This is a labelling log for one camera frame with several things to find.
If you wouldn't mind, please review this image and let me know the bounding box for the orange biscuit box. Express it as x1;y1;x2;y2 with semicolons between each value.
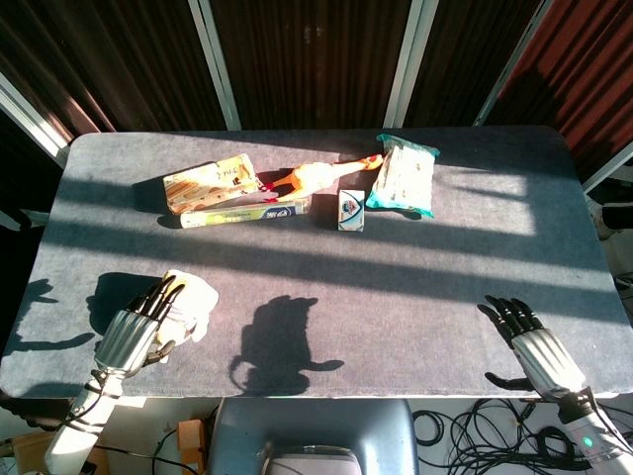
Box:
161;152;261;216

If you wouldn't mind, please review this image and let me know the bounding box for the brown cardboard box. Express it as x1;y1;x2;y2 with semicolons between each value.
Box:
9;429;58;475

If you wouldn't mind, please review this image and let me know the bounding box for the black cable tangle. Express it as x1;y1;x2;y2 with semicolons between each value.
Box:
412;398;633;475

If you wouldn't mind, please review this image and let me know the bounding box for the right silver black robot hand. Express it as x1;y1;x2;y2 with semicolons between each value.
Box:
477;295;588;400

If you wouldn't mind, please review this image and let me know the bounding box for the green toothpaste box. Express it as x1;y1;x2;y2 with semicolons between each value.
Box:
179;196;313;230

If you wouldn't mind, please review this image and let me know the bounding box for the reddish brown curtain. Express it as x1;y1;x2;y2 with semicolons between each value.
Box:
487;0;633;182

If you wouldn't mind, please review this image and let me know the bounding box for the small white blue box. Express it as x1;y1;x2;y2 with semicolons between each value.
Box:
337;189;366;233

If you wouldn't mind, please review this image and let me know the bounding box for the white window frame post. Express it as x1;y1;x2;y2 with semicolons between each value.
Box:
0;73;70;167
187;0;242;132
472;0;553;128
383;0;439;129

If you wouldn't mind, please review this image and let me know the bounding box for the teal edged snack bag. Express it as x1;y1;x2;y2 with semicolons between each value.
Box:
365;133;441;220

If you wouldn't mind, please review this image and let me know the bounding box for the small orange box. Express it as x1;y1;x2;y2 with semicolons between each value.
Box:
177;419;207;472

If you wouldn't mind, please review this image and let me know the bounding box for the dark brown pleated curtain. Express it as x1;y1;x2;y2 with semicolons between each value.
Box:
0;0;540;149

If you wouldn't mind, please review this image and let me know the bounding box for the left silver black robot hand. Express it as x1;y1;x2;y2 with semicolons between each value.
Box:
93;274;188;380

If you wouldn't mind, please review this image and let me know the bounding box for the yellow plush toy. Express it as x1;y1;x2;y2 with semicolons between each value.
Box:
152;269;220;347

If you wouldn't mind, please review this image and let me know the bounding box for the grey blue table cloth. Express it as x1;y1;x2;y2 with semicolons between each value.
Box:
0;127;633;400

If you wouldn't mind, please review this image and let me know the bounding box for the yellow rubber chicken toy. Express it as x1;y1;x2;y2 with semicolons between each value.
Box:
256;153;385;204

